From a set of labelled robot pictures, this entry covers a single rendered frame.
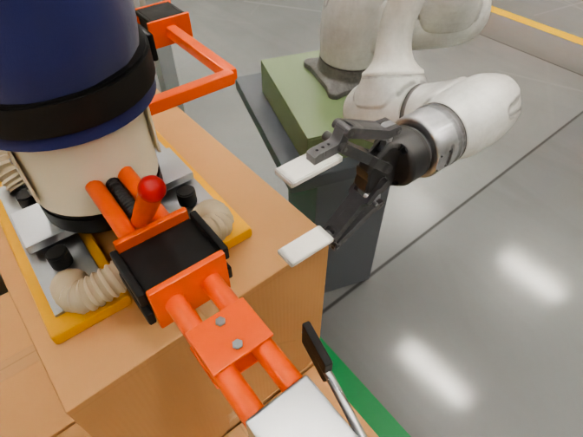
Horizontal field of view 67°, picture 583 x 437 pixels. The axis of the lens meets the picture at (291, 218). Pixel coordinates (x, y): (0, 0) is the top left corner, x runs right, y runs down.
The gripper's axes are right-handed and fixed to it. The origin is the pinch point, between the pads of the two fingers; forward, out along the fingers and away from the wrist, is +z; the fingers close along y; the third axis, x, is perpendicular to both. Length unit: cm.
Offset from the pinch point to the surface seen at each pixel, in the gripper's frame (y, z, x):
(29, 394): 53, 42, 33
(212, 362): -2.0, 16.5, -10.3
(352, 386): 107, -30, 6
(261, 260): 12.8, 1.1, 5.5
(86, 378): 12.8, 27.0, 4.0
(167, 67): 47, -37, 124
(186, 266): -2.1, 13.3, -0.2
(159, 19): -2, -10, 53
